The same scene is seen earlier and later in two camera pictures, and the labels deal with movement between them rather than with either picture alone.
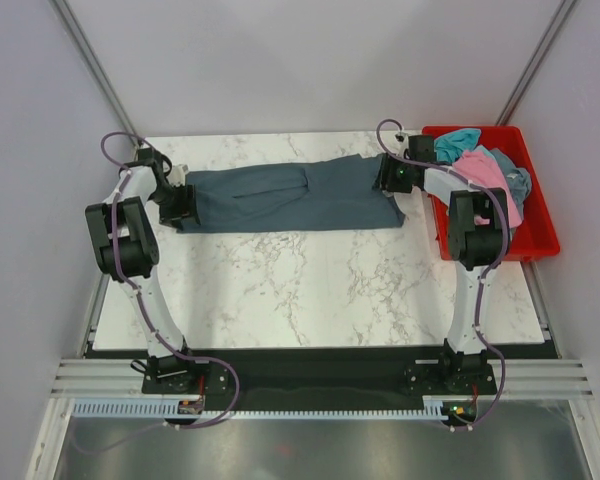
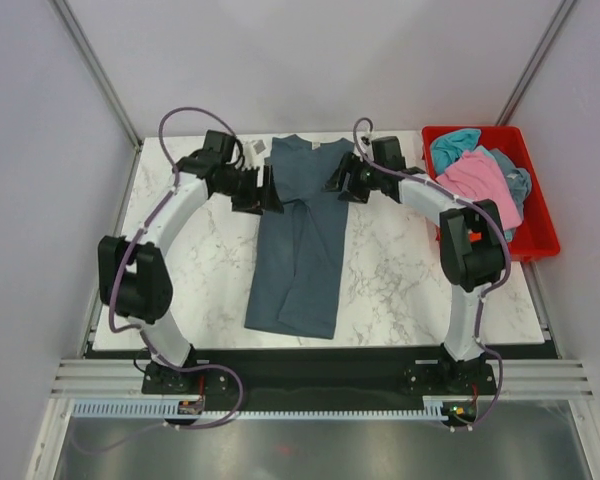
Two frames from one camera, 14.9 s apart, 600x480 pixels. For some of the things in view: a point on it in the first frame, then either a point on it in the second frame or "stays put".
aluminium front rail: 515,378 stays put
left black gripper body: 172,203 -> 245,195
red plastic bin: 537,236 stays put
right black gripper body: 397,172 -> 364,178
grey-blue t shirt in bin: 517,178 stays put
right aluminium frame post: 535,60 stays put
